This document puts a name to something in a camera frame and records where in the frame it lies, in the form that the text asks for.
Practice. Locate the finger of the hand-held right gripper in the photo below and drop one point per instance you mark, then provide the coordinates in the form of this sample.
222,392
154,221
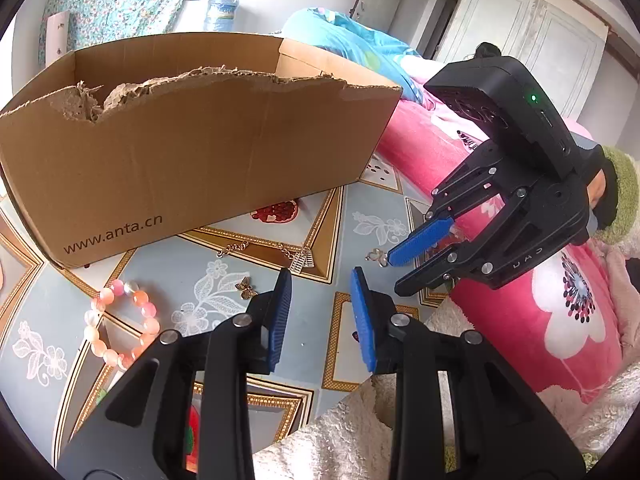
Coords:
450,266
425,240

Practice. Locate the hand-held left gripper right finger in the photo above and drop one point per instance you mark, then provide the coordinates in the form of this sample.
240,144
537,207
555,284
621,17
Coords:
361,320

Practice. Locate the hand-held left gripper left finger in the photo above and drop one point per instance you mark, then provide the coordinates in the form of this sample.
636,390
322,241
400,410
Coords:
280,320

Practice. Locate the brown cardboard box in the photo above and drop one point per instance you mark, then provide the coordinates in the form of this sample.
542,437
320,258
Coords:
200,160

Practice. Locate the person's right forearm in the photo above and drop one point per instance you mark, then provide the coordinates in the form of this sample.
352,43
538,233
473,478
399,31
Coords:
625,185

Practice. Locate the person's right hand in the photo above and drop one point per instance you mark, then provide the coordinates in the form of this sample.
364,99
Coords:
596,187

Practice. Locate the butterfly charm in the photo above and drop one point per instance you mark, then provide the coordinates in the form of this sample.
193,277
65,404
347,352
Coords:
246,286

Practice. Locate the white wardrobe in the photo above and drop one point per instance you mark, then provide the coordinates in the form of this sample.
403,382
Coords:
550,30

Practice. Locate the pink floral blanket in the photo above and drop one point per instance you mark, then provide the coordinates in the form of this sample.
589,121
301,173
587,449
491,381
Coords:
550,335

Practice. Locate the white fluffy robe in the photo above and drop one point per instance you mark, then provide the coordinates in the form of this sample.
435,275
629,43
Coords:
330,440

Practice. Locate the blue quilt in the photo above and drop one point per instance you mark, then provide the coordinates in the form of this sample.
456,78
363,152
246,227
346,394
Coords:
340,35

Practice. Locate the blue water dispenser bottle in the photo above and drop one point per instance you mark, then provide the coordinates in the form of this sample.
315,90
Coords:
222,15

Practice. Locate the floral curtain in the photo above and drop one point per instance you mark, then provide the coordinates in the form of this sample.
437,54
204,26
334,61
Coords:
115,0

